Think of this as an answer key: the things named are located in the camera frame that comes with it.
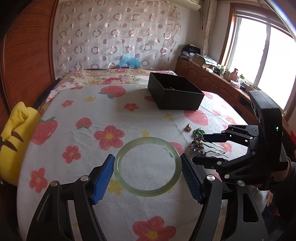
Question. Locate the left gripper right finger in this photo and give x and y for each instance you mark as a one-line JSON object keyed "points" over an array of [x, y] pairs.
{"points": [[243, 220]]}

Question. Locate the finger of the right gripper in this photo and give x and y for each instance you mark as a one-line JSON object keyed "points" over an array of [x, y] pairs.
{"points": [[238, 169], [239, 134]]}

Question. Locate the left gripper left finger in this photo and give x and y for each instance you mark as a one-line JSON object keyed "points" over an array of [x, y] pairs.
{"points": [[51, 220]]}

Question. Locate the green gem earrings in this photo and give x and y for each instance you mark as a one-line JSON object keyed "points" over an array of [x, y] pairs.
{"points": [[198, 133]]}

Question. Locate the black jewelry box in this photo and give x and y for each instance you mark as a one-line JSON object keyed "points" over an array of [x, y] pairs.
{"points": [[173, 92]]}

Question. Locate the pale green jade bangle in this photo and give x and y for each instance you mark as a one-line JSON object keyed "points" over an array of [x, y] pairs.
{"points": [[148, 166]]}

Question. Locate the right hand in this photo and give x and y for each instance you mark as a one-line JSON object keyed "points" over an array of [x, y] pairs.
{"points": [[279, 176]]}

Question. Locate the purple flower brooch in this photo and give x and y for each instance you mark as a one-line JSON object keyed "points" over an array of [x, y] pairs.
{"points": [[197, 147]]}

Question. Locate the small gold flower brooch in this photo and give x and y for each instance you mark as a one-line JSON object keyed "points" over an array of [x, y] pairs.
{"points": [[188, 128]]}

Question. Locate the pink bottle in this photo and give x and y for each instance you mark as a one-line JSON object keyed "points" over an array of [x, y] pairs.
{"points": [[234, 75]]}

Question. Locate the wooden sideboard cabinet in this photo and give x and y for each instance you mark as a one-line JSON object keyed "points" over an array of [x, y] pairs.
{"points": [[211, 82]]}

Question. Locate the yellow plush toy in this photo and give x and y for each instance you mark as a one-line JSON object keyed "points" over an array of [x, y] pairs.
{"points": [[15, 139]]}

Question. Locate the stack of books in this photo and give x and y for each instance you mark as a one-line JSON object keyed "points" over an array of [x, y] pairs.
{"points": [[192, 54]]}

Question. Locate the window side curtain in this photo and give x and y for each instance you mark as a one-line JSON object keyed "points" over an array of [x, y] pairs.
{"points": [[208, 11]]}

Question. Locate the blue plastic bag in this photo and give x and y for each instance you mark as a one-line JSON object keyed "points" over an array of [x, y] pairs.
{"points": [[129, 62]]}

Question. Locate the floral quilt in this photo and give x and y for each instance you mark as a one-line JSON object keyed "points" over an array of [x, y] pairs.
{"points": [[81, 78]]}

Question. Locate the pink circle patterned curtain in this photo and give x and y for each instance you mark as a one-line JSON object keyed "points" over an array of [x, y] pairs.
{"points": [[98, 34]]}

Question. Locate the wooden wardrobe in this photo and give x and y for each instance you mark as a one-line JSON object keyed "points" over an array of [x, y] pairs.
{"points": [[27, 70]]}

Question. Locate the window with wooden frame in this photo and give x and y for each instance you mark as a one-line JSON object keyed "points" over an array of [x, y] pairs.
{"points": [[258, 46]]}

